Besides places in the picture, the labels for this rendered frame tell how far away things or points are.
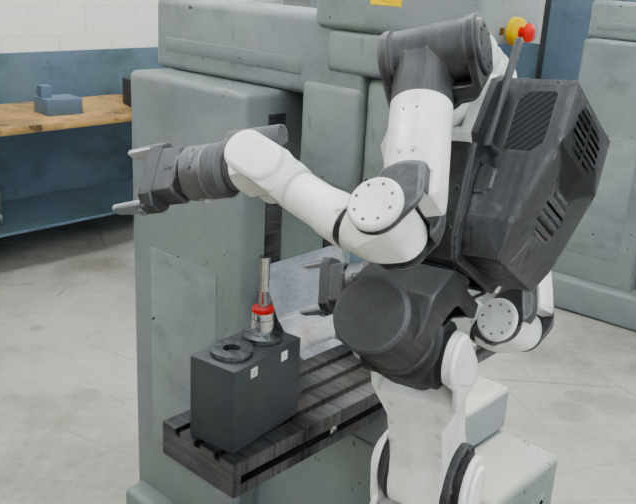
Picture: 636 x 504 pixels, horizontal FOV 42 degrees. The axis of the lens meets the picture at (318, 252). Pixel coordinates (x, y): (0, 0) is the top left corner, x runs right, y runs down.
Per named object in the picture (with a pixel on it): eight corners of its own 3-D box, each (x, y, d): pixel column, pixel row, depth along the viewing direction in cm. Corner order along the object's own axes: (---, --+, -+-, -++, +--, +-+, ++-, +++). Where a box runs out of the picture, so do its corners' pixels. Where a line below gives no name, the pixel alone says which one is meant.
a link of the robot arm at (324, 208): (303, 230, 126) (394, 293, 114) (271, 197, 118) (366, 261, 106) (347, 176, 127) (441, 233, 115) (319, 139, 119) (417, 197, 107)
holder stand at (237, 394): (297, 413, 186) (302, 331, 180) (233, 455, 169) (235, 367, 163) (255, 396, 193) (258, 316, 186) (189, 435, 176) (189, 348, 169)
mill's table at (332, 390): (537, 331, 256) (540, 307, 253) (233, 500, 168) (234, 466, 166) (472, 308, 270) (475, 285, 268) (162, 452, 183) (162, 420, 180)
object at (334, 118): (410, 181, 223) (419, 82, 215) (351, 195, 206) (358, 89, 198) (356, 167, 235) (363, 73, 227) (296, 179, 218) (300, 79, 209)
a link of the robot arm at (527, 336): (444, 320, 166) (520, 372, 153) (417, 310, 158) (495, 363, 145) (472, 274, 165) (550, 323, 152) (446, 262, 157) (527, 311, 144)
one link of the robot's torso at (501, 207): (574, 329, 137) (627, 134, 145) (504, 258, 111) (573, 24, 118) (418, 297, 155) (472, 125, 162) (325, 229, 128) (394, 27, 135)
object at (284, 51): (415, 98, 215) (423, 18, 209) (359, 106, 199) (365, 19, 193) (212, 62, 266) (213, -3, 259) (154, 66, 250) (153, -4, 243)
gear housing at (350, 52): (496, 82, 200) (502, 39, 196) (438, 89, 182) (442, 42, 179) (386, 65, 221) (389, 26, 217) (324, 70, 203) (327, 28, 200)
